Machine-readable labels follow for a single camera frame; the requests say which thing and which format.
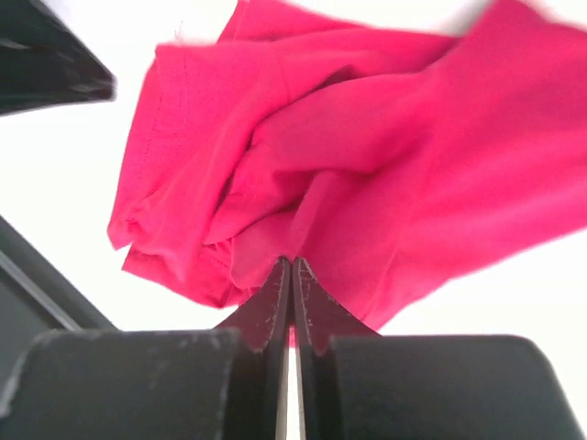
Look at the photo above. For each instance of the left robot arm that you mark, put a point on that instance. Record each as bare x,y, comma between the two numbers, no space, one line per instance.
44,64

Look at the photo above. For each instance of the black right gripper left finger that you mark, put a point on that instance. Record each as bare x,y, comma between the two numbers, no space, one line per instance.
228,382

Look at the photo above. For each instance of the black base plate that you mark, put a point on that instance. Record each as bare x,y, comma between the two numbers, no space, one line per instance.
35,297

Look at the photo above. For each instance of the pink t-shirt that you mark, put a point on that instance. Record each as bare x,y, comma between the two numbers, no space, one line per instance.
392,161

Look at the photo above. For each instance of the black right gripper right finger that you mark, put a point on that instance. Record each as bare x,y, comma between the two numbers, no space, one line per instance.
357,384

